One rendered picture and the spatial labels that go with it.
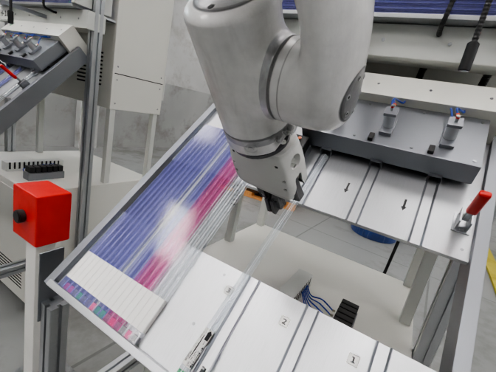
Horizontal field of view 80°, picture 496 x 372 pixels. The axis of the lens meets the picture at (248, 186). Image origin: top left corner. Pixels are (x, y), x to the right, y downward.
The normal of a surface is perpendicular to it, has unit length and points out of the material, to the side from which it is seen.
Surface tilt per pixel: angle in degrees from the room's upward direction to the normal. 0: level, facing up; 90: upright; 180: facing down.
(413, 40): 90
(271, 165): 134
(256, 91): 123
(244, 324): 42
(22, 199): 90
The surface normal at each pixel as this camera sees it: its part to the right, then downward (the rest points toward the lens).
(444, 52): -0.50, 0.11
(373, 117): -0.18, -0.62
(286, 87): -0.62, 0.34
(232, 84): -0.42, 0.75
